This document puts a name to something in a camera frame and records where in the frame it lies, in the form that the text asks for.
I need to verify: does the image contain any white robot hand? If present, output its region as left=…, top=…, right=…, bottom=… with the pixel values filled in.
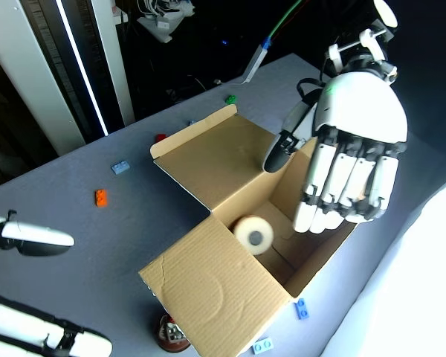
left=0, top=209, right=113, bottom=357
left=263, top=70, right=410, bottom=235

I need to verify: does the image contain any brown cardboard box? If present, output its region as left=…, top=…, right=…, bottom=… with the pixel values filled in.
left=138, top=103, right=360, bottom=357

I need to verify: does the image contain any small brown red object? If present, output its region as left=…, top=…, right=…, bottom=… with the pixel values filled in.
left=156, top=314, right=191, bottom=353

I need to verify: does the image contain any white and red toy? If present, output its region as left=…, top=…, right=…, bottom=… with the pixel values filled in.
left=233, top=214, right=275, bottom=257

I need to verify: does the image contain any grey table cloth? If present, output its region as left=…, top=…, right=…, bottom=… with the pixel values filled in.
left=0, top=53, right=446, bottom=357

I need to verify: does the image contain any white light strip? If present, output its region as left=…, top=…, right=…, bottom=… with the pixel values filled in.
left=55, top=0, right=109, bottom=137

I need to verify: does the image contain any white backdrop sheet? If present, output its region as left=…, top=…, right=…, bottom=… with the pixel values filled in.
left=319, top=174, right=446, bottom=357

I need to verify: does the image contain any white plastic clutter pile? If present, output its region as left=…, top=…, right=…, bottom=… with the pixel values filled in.
left=136, top=0, right=195, bottom=45

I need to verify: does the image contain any light blue flat toy brick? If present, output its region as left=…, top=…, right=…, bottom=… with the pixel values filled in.
left=251, top=337, right=275, bottom=355

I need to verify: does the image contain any green cable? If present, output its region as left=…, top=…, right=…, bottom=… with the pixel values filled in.
left=269, top=0, right=306, bottom=40

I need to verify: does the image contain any wide white frame post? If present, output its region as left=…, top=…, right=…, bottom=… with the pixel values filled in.
left=0, top=0, right=86, bottom=157

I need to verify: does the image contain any narrow white frame post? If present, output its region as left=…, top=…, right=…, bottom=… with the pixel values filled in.
left=91, top=0, right=137, bottom=127

